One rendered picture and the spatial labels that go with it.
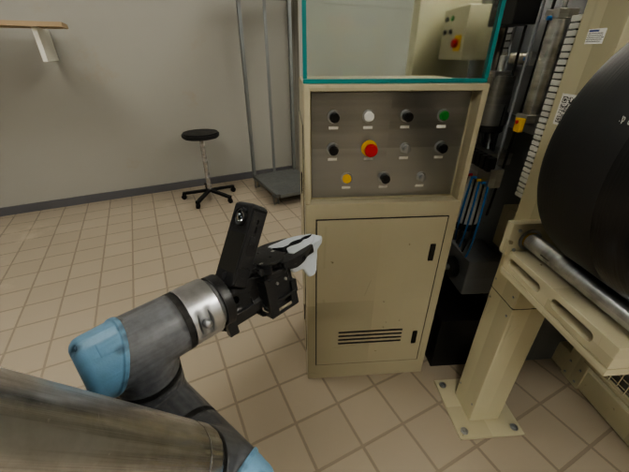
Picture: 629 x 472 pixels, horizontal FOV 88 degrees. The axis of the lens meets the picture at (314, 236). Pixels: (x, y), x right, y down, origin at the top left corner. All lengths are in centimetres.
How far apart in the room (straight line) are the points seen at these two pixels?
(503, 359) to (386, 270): 52
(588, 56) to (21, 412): 111
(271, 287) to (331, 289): 85
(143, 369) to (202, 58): 362
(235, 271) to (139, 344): 13
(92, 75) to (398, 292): 331
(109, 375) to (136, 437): 13
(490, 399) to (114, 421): 146
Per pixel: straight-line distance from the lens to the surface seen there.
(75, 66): 385
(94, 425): 26
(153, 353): 40
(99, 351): 40
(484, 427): 169
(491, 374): 147
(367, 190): 116
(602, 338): 88
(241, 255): 43
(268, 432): 156
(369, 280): 130
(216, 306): 42
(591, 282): 92
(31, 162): 406
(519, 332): 135
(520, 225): 103
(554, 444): 179
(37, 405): 24
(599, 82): 80
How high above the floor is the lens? 135
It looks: 29 degrees down
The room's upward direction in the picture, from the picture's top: straight up
